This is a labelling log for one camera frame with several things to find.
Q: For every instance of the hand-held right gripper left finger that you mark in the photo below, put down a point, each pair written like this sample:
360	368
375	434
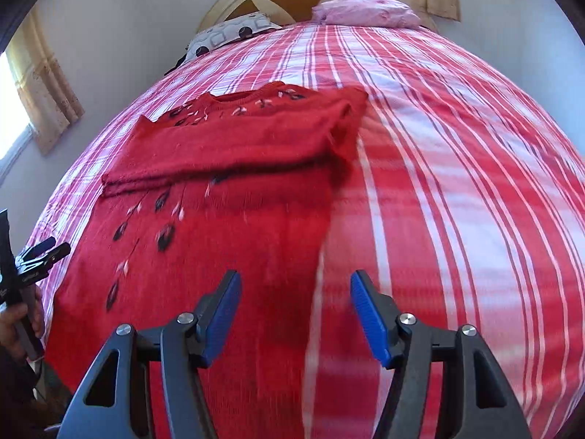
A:
224	313

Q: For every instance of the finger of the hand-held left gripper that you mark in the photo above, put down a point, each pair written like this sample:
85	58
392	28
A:
45	244
55	254

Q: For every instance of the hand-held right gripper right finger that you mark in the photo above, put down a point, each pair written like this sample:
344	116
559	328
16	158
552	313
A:
370	318

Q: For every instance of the red knitted sweater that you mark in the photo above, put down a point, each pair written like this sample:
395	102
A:
205	247

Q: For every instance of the person's left hand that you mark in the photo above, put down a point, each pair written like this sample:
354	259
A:
13	329

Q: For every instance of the side window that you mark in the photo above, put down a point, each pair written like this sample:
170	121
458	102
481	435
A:
11	119

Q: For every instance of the bed with red plaid sheet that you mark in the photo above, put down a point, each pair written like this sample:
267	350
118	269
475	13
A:
457	192

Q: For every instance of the beige side curtain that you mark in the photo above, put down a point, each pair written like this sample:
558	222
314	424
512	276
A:
45	87

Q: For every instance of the grey patterned pillow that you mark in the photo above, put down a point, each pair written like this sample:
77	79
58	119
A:
228	34

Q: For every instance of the pink pillow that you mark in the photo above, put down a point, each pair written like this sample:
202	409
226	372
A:
365	11

